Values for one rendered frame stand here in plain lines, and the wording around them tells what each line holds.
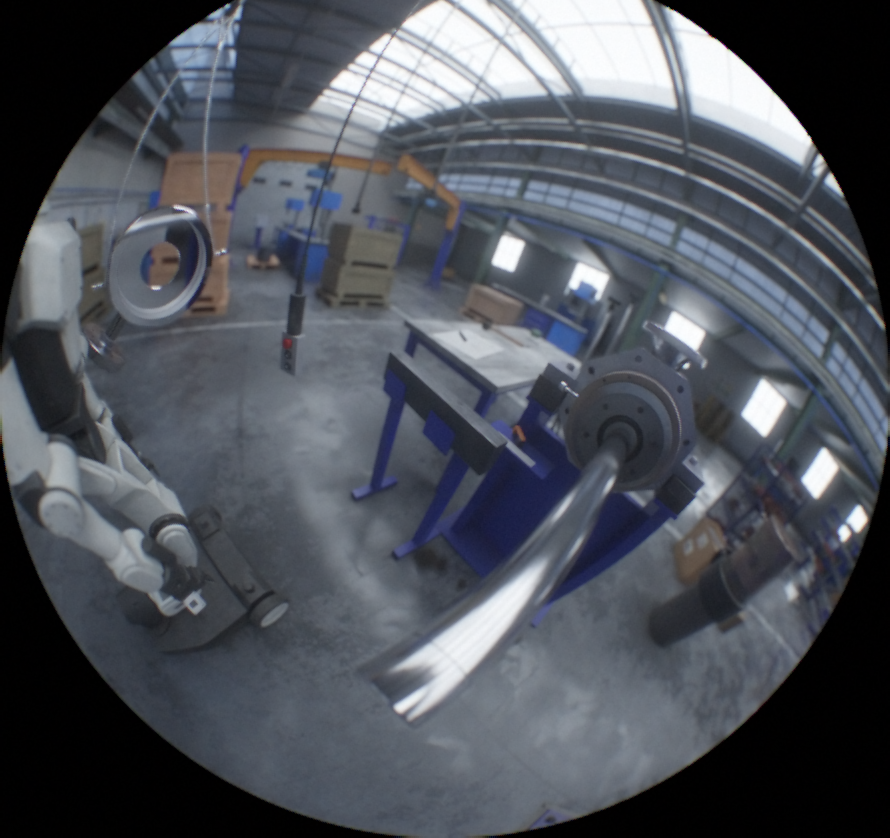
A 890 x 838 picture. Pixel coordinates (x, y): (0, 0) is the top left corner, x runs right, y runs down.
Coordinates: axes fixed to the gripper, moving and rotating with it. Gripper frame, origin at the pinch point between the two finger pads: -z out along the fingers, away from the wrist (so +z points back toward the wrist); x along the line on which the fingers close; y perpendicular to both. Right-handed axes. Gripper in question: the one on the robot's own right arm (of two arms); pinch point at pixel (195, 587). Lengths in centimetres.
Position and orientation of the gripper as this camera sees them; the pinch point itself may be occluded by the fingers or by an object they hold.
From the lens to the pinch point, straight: 88.1
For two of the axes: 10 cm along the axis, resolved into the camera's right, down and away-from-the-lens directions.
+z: 2.2, -7.4, -6.4
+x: 5.1, -4.7, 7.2
